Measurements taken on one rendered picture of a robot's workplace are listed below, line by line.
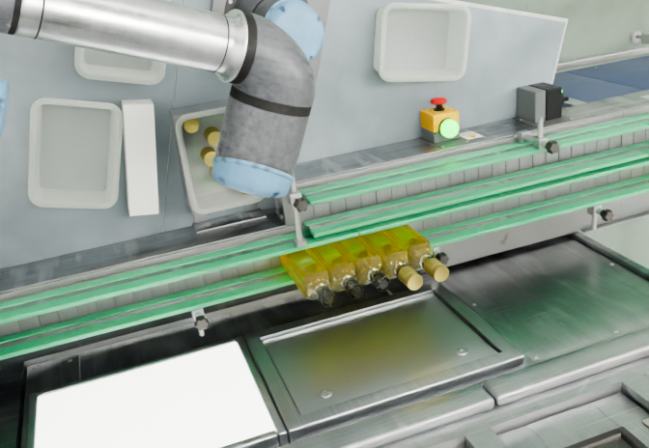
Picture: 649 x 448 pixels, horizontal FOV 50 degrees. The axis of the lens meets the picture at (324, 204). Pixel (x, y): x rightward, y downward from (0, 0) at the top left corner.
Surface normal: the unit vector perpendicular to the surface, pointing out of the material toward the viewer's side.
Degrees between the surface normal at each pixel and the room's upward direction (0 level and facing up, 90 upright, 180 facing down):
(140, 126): 0
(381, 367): 90
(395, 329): 90
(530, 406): 90
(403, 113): 0
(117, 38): 30
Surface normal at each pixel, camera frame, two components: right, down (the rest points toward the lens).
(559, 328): -0.11, -0.93
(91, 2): 0.55, -0.18
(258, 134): -0.05, 0.29
